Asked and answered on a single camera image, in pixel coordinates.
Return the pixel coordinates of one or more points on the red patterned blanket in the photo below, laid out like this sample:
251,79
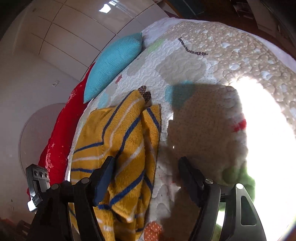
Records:
55,155

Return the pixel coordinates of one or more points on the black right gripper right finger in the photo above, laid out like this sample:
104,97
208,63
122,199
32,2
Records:
193,180

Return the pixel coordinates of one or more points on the white wall socket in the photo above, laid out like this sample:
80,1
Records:
55,83

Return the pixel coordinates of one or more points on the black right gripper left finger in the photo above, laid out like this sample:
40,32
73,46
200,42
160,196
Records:
101,179

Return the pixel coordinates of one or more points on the white wardrobe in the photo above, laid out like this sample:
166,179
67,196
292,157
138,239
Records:
71,34

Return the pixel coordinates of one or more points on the white bed sheet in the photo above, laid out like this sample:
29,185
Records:
156,29

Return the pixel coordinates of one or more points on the heart patchwork quilt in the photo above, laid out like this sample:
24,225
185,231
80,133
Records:
227,102

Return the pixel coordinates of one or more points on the turquoise knit pillow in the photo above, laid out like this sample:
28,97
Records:
115,58

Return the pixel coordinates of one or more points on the yellow striped knit sweater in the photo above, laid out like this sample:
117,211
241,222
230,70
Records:
129,132

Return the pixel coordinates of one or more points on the white round headboard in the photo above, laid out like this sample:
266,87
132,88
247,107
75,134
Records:
35,134

